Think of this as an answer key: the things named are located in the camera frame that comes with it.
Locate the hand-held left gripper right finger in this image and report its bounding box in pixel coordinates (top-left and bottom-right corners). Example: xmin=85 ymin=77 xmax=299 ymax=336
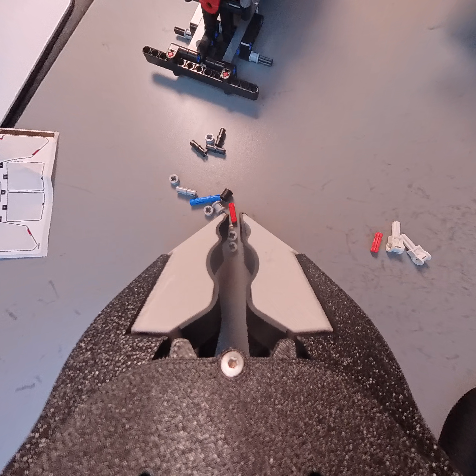
xmin=239 ymin=212 xmax=334 ymax=334

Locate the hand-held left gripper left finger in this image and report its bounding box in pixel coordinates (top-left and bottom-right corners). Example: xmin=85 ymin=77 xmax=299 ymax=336
xmin=131 ymin=215 xmax=230 ymax=337

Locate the cluster of small lego pieces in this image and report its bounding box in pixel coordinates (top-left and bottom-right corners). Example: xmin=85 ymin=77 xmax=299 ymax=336
xmin=168 ymin=127 xmax=238 ymax=251

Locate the white lego monster truck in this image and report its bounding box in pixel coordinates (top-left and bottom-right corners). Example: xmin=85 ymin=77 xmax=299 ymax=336
xmin=142 ymin=0 xmax=275 ymax=101

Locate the white sticker sheet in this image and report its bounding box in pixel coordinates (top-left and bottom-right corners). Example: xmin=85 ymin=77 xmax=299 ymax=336
xmin=0 ymin=128 xmax=60 ymax=260

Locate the black wrist rest pad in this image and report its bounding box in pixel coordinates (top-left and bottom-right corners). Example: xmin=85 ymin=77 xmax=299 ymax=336
xmin=438 ymin=388 xmax=476 ymax=459

